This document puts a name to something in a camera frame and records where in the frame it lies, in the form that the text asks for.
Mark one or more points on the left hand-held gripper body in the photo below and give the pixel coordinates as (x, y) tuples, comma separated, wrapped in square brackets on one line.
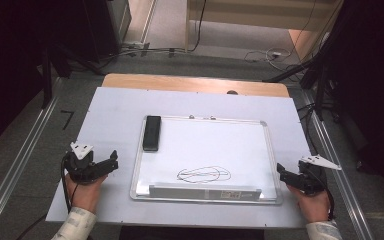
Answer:
[(80, 165)]

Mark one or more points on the black metal stand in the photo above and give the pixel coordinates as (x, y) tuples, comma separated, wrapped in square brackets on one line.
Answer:
[(46, 83)]

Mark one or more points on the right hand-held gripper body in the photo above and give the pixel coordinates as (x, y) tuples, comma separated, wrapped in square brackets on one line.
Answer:
[(310, 180)]

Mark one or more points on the dark round knob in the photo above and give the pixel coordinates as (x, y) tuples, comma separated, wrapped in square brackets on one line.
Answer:
[(232, 92)]

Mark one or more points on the wooden table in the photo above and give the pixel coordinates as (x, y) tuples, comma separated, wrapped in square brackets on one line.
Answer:
[(180, 83)]

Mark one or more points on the person's right hand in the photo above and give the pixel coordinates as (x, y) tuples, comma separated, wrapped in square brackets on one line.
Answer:
[(313, 206)]

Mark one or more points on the black tripod stand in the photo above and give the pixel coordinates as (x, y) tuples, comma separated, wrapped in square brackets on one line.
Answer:
[(316, 83)]

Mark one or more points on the black whiteboard eraser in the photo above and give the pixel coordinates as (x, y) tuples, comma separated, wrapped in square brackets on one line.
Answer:
[(152, 133)]

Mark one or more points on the person's left hand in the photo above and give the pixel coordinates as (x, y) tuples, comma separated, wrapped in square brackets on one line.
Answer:
[(85, 196)]

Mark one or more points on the silver framed whiteboard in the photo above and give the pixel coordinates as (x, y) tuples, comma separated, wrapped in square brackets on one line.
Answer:
[(206, 146)]

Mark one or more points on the beige wooden cabinet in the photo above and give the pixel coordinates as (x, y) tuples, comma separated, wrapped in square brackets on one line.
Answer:
[(253, 15)]

